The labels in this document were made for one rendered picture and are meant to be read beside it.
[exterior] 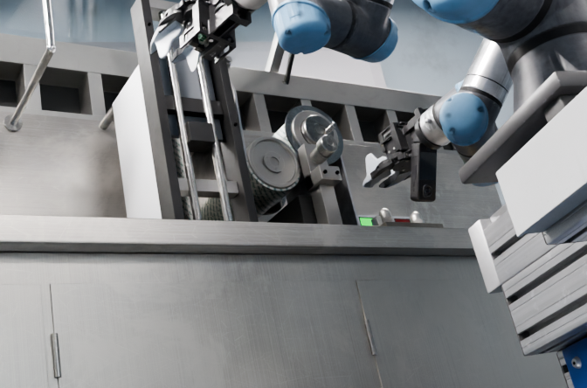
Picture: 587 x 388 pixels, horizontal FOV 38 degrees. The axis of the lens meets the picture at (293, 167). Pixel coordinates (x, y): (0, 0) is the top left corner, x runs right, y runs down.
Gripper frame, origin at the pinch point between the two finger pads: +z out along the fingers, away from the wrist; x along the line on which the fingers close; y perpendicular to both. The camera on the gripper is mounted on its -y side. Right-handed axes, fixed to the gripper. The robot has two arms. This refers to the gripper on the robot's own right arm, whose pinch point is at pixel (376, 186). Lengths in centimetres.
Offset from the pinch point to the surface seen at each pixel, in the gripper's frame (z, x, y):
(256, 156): 8.0, 22.1, 10.1
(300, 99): 41, -19, 48
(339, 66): 148, -132, 143
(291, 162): 8.0, 13.8, 9.1
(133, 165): 25, 42, 16
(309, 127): 5.4, 8.7, 16.6
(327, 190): 3.2, 10.3, 0.3
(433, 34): 138, -194, 164
